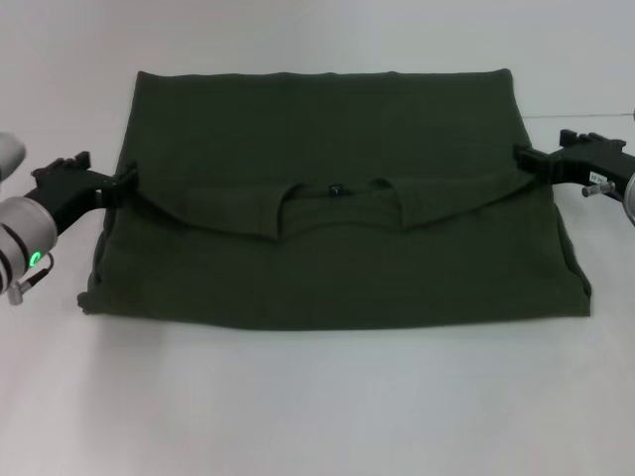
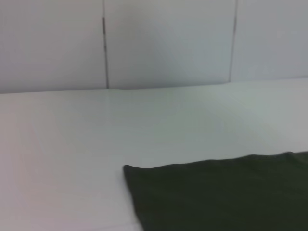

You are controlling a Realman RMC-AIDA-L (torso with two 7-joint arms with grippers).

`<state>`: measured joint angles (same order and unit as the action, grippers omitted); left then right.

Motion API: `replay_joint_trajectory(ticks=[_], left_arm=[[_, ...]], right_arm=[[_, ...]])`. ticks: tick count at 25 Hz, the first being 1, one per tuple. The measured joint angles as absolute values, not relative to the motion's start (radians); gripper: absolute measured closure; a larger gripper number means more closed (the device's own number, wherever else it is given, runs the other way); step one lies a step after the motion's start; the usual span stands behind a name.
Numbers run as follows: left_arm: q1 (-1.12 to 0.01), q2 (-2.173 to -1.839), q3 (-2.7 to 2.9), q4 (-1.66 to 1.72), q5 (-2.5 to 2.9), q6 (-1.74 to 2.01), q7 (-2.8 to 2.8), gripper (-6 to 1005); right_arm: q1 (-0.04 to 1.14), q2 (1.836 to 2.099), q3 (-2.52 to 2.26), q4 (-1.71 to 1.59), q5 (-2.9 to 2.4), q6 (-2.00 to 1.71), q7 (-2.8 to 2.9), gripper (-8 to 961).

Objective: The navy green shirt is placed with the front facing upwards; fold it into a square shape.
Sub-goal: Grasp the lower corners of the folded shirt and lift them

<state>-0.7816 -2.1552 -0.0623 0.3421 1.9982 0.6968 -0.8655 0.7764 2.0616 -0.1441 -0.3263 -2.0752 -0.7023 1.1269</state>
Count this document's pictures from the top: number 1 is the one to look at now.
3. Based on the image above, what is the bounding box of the left arm connector cable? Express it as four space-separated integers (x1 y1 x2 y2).
6 251 54 306

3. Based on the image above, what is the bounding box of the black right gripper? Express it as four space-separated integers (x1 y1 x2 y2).
513 128 635 192

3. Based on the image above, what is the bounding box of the dark green FREE! t-shirt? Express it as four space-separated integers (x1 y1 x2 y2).
76 68 594 334

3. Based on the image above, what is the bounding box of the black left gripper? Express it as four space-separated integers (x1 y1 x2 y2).
29 150 140 238

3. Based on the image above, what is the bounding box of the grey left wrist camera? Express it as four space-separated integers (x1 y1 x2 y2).
0 131 27 185

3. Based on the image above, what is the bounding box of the right arm connector cable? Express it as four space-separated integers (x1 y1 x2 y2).
582 179 627 202

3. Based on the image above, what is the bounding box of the arm connector cable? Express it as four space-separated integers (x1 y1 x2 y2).
582 179 627 202
6 251 54 306

